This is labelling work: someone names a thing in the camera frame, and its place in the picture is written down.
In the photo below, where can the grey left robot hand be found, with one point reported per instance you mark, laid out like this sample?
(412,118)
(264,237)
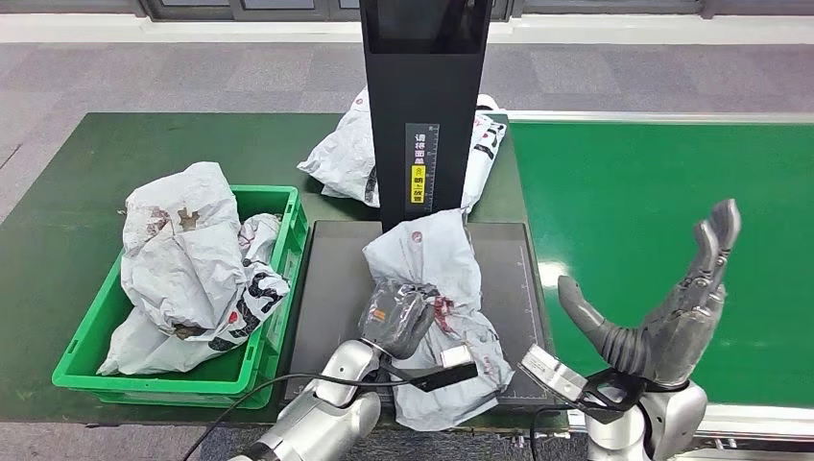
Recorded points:
(394,318)

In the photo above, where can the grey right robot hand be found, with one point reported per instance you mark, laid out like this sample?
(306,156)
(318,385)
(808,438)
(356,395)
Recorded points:
(668,337)

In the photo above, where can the plain grey-white parcel bag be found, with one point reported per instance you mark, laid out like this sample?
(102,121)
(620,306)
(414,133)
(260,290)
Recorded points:
(439,267)
(184,254)

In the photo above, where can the white parcel with black print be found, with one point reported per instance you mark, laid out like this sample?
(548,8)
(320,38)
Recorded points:
(261,286)

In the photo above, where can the black inbound scanning machine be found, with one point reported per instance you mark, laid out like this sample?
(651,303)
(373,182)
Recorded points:
(420,159)

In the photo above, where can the white crumpled parcel bag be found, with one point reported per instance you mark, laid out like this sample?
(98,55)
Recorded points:
(343,159)

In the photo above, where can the green plastic crate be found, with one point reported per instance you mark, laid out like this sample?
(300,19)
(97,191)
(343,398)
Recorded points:
(267,203)

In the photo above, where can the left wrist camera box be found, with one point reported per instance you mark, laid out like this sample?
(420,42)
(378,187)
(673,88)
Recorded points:
(454,366)

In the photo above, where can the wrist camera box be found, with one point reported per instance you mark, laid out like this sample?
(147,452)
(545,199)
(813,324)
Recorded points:
(454,366)
(553,375)

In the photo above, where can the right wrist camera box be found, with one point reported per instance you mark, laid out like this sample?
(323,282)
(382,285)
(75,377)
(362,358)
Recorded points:
(553,375)

